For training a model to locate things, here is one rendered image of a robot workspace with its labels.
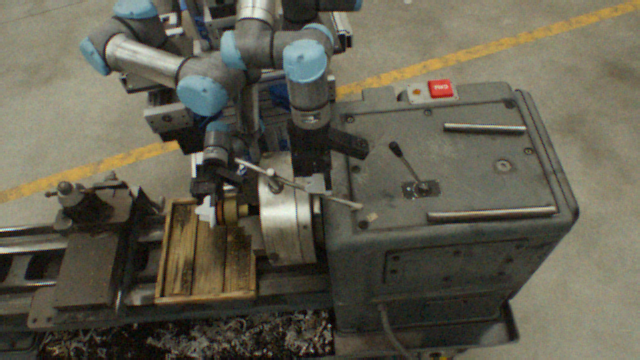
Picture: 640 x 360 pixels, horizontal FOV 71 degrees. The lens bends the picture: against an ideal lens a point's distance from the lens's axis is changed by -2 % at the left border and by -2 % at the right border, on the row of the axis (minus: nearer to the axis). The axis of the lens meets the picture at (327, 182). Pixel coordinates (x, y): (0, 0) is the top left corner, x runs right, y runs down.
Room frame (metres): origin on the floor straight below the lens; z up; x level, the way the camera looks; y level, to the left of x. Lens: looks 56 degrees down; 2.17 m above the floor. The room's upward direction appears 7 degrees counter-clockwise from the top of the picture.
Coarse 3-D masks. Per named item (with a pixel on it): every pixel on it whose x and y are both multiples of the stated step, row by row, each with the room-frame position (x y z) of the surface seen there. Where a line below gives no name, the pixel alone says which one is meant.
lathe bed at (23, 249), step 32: (32, 224) 0.85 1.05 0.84; (160, 224) 0.79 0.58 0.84; (0, 256) 0.74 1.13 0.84; (32, 256) 0.73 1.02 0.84; (160, 256) 0.67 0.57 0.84; (320, 256) 0.65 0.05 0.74; (0, 288) 0.61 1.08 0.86; (32, 288) 0.60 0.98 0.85; (288, 288) 0.50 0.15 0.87; (320, 288) 0.49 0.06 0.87; (0, 320) 0.54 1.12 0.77; (128, 320) 0.51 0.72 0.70; (160, 320) 0.50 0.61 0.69
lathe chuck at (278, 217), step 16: (272, 160) 0.71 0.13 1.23; (288, 160) 0.71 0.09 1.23; (288, 176) 0.65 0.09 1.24; (272, 192) 0.61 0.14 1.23; (288, 192) 0.61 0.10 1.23; (272, 208) 0.57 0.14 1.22; (288, 208) 0.57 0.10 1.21; (272, 224) 0.54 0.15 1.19; (288, 224) 0.54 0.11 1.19; (272, 240) 0.52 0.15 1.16; (288, 240) 0.51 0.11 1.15; (288, 256) 0.50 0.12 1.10
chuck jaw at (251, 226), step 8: (256, 216) 0.62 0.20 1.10; (240, 224) 0.60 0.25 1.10; (248, 224) 0.60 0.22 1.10; (256, 224) 0.60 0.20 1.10; (240, 232) 0.60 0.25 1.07; (248, 232) 0.58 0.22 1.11; (256, 232) 0.57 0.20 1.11; (248, 240) 0.57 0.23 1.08; (256, 240) 0.55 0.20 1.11; (256, 248) 0.52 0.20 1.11; (264, 248) 0.52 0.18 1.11; (256, 256) 0.52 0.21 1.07; (272, 256) 0.51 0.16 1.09
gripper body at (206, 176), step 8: (208, 160) 0.82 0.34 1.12; (216, 160) 0.82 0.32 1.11; (200, 168) 0.81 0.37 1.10; (208, 168) 0.81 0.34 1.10; (216, 168) 0.81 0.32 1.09; (200, 176) 0.77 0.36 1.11; (208, 176) 0.77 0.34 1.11; (216, 176) 0.77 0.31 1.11; (200, 184) 0.75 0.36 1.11; (208, 184) 0.74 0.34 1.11; (224, 184) 0.76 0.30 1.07; (192, 192) 0.72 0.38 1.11; (200, 192) 0.72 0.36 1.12; (208, 192) 0.72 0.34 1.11; (224, 192) 0.75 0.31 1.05; (200, 200) 0.72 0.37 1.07
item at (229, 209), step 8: (224, 200) 0.69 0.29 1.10; (232, 200) 0.67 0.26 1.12; (216, 208) 0.66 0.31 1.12; (224, 208) 0.65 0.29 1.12; (232, 208) 0.65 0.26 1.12; (240, 208) 0.65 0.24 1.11; (248, 208) 0.65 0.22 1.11; (216, 216) 0.64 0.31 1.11; (224, 216) 0.63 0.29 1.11; (232, 216) 0.63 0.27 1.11; (240, 216) 0.63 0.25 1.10; (248, 216) 0.63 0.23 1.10; (224, 224) 0.62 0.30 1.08; (232, 224) 0.62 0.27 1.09
